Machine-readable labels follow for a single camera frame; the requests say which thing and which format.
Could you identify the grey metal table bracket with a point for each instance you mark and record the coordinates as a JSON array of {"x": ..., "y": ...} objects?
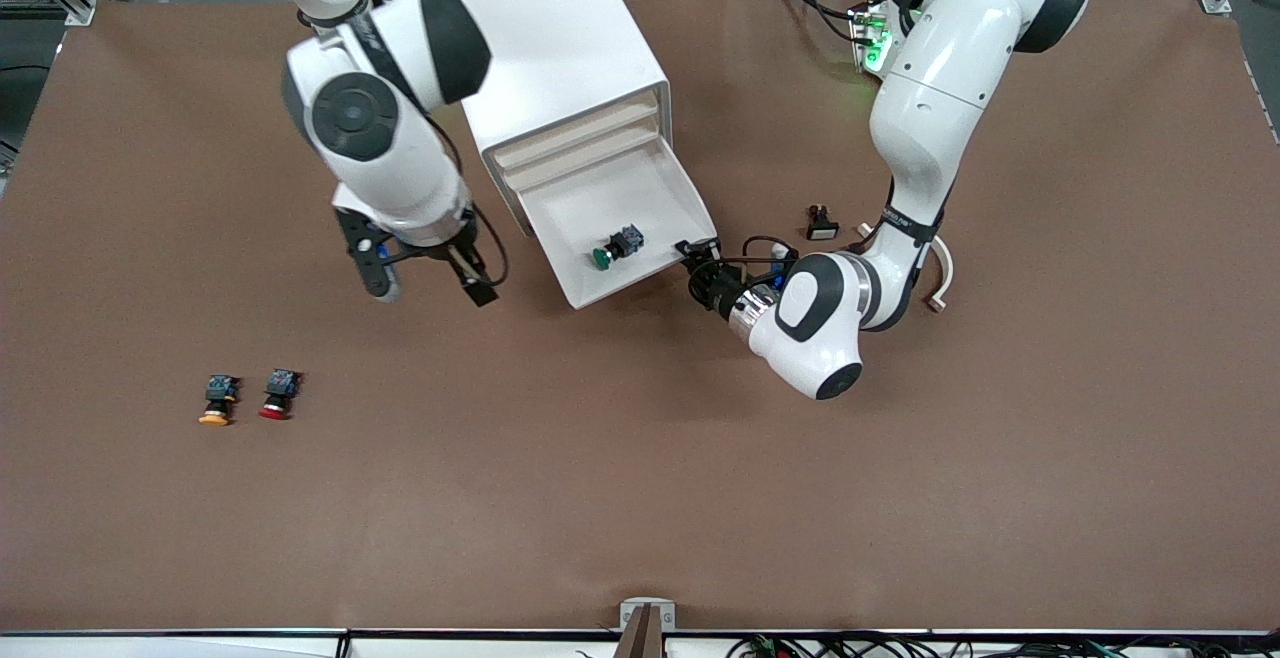
[{"x": 647, "y": 616}]

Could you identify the green mushroom push button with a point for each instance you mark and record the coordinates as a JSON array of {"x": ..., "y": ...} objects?
[{"x": 618, "y": 246}]

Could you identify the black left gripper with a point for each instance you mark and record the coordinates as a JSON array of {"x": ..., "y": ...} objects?
[{"x": 717, "y": 288}]

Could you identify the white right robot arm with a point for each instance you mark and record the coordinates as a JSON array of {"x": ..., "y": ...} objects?
[{"x": 380, "y": 168}]

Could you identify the white drawer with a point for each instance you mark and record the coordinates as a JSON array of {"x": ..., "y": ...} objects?
[{"x": 600, "y": 198}]

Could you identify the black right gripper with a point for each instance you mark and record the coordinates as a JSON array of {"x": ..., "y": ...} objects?
[{"x": 466, "y": 263}]

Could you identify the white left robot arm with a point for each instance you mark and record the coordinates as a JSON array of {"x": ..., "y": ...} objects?
[{"x": 930, "y": 88}]

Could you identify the red mushroom push button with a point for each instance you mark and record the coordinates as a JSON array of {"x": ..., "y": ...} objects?
[{"x": 279, "y": 393}]

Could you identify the white curved plastic piece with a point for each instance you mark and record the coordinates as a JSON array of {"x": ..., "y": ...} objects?
[{"x": 944, "y": 273}]

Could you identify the black white-faced push button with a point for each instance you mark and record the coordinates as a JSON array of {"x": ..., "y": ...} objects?
[{"x": 822, "y": 225}]

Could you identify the white drawer cabinet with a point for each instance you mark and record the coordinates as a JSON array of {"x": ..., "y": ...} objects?
[{"x": 560, "y": 38}]

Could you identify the white table edge rail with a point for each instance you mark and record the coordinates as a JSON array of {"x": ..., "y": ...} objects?
[{"x": 200, "y": 644}]

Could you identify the yellow mushroom push button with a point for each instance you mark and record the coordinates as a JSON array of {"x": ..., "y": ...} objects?
[{"x": 218, "y": 400}]

